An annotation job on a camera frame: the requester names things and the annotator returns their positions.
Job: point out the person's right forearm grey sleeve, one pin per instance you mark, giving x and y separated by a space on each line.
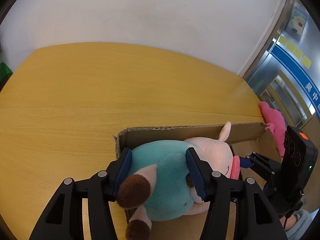
298 223

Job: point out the plush pig toy teal shirt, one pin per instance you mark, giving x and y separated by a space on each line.
162 170

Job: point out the metal framed glass partition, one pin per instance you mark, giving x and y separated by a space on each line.
265 67

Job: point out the wooden desktop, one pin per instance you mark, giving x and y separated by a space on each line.
100 92

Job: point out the yellow sticky note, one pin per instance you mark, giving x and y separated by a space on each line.
283 40
306 61
298 52
291 46

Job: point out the blue band with white print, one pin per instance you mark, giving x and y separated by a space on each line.
292 67

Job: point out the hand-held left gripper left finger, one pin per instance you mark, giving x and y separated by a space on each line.
125 165

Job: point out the green object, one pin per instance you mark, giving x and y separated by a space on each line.
3 72

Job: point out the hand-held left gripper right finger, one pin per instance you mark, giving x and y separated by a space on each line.
193 173

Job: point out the brown cardboard box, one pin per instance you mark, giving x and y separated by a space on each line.
155 133

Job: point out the pink plush toy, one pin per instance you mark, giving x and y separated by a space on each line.
273 116

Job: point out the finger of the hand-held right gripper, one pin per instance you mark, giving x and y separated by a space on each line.
265 163

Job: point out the cartoon wall poster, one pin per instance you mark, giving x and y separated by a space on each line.
296 22

